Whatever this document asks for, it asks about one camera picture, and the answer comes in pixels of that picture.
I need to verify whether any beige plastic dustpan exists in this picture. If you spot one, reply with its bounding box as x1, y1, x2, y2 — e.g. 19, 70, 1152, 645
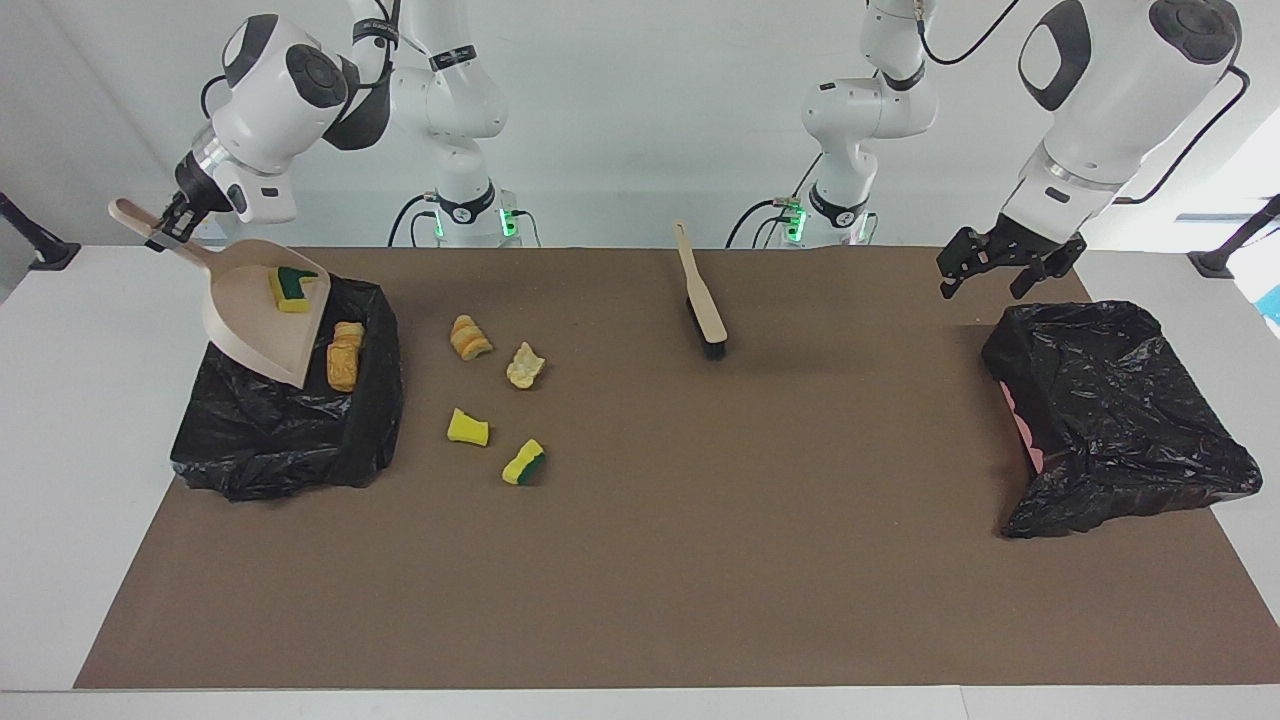
108, 198, 332, 389

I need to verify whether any beige brush with black bristles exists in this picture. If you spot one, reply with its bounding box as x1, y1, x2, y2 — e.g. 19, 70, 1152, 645
673, 220, 729, 361

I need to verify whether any orange striped croissant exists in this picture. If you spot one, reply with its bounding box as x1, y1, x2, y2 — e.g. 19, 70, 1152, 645
450, 314, 494, 361

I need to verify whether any yellow sponge piece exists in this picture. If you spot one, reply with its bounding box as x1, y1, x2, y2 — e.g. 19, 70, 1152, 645
446, 407, 491, 448

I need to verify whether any black bag lined pink bin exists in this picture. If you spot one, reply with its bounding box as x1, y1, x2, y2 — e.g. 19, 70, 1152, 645
980, 300, 1264, 540

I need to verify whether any brown table mat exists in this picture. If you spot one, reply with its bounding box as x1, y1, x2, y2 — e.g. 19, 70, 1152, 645
73, 247, 1280, 690

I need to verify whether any black camera stand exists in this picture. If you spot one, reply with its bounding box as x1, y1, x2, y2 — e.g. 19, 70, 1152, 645
1187, 195, 1280, 280
0, 192, 82, 272

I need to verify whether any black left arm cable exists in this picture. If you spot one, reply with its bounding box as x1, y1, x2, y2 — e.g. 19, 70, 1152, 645
915, 0, 1253, 206

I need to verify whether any black base cable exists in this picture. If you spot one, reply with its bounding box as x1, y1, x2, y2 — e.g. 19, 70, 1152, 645
725, 198, 803, 248
387, 194, 443, 248

